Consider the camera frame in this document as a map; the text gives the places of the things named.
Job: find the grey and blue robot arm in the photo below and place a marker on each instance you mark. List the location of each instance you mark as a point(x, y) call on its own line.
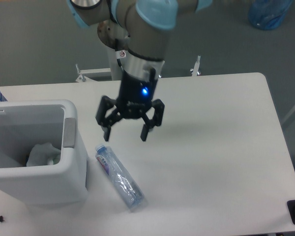
point(147, 25)

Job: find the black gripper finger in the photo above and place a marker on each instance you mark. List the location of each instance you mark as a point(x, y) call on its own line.
point(156, 120)
point(107, 115)

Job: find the white pedestal base frame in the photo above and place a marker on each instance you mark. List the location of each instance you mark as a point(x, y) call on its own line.
point(105, 74)

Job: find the white open trash can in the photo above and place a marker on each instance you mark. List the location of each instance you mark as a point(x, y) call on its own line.
point(24, 124)

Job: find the clear crushed plastic bottle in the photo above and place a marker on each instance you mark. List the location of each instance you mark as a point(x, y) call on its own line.
point(120, 178)

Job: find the blue plastic bag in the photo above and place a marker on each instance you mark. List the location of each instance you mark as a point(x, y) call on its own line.
point(268, 14)

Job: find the white plastic wrapper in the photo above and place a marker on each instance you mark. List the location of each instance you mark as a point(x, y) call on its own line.
point(43, 154)

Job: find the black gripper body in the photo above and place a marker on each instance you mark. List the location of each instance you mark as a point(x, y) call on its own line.
point(135, 96)

